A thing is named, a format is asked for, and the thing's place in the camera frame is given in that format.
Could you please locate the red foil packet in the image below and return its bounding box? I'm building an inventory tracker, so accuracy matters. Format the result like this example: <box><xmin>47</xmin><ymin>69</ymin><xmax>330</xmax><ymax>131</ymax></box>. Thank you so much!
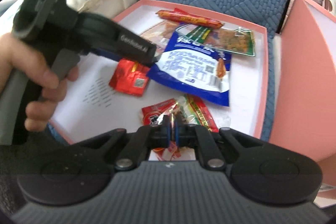
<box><xmin>109</xmin><ymin>58</ymin><xmax>150</xmax><ymax>97</ymax></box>

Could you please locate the green edged clear snack packet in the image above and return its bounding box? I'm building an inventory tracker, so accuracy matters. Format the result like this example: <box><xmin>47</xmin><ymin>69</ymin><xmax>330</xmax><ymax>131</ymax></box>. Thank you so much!
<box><xmin>175</xmin><ymin>25</ymin><xmax>257</xmax><ymax>57</ymax></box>

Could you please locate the shallow pink tray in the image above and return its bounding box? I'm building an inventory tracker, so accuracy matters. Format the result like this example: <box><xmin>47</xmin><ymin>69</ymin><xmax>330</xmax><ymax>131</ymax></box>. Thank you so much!
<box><xmin>49</xmin><ymin>0</ymin><xmax>270</xmax><ymax>146</ymax></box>

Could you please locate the deep pink box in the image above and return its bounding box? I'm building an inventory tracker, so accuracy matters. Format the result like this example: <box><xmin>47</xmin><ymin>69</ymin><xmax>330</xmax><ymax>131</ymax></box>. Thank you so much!
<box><xmin>269</xmin><ymin>0</ymin><xmax>336</xmax><ymax>165</ymax></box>

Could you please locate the light blue cloth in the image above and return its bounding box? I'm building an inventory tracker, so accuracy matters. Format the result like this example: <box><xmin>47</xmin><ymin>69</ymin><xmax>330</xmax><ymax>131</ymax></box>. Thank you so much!
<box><xmin>0</xmin><ymin>0</ymin><xmax>33</xmax><ymax>36</ymax></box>

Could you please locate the blue white snack bag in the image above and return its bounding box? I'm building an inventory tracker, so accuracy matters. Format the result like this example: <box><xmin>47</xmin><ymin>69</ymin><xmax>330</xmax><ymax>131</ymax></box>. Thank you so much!
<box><xmin>146</xmin><ymin>31</ymin><xmax>233</xmax><ymax>107</ymax></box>

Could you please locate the orange wrapped sausage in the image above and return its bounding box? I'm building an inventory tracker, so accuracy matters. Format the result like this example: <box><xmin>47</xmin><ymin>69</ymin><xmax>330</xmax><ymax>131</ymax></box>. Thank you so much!
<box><xmin>156</xmin><ymin>9</ymin><xmax>223</xmax><ymax>30</ymax></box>

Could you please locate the red bordered clear snack packet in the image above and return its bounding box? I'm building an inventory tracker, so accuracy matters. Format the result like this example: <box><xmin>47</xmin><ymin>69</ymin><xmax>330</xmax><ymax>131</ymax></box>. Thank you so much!
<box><xmin>139</xmin><ymin>22</ymin><xmax>182</xmax><ymax>53</ymax></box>

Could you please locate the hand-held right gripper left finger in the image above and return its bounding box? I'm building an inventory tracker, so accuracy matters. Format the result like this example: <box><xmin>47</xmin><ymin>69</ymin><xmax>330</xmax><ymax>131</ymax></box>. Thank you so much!
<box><xmin>71</xmin><ymin>115</ymin><xmax>173</xmax><ymax>171</ymax></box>

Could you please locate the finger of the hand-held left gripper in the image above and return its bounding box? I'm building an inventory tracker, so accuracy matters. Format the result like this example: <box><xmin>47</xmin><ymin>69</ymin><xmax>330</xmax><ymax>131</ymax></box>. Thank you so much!
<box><xmin>143</xmin><ymin>52</ymin><xmax>163</xmax><ymax>69</ymax></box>

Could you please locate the person's left hand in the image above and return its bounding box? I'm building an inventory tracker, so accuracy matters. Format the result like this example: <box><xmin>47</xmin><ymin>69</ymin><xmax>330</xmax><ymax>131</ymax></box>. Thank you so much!
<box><xmin>0</xmin><ymin>32</ymin><xmax>80</xmax><ymax>133</ymax></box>

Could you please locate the red white snack packet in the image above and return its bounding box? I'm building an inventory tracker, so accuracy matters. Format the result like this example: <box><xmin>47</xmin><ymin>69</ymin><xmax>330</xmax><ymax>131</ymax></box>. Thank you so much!
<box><xmin>141</xmin><ymin>94</ymin><xmax>220</xmax><ymax>162</ymax></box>

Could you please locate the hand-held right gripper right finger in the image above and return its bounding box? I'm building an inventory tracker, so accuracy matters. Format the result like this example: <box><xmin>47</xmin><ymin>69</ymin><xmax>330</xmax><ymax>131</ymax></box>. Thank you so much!
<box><xmin>173</xmin><ymin>116</ymin><xmax>263</xmax><ymax>171</ymax></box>

